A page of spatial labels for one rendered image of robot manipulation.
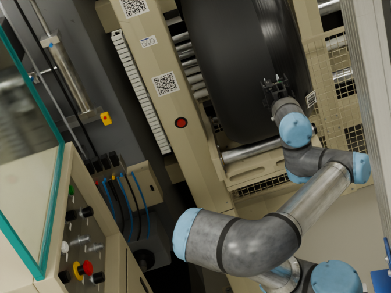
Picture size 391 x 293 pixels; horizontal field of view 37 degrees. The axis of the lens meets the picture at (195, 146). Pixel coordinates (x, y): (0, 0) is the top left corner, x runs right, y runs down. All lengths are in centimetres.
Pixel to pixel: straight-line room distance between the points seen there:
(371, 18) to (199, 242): 66
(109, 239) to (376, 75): 136
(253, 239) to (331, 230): 183
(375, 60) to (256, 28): 105
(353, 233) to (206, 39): 149
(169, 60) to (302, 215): 86
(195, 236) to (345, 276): 46
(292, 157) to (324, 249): 144
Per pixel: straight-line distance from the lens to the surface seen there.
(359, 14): 68
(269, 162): 204
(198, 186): 218
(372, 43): 69
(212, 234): 117
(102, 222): 191
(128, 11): 184
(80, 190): 183
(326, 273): 151
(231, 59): 172
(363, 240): 288
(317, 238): 293
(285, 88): 160
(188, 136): 205
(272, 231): 116
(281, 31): 174
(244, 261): 114
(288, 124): 141
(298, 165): 148
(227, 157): 203
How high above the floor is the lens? 208
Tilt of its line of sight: 33 degrees down
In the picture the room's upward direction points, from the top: 22 degrees counter-clockwise
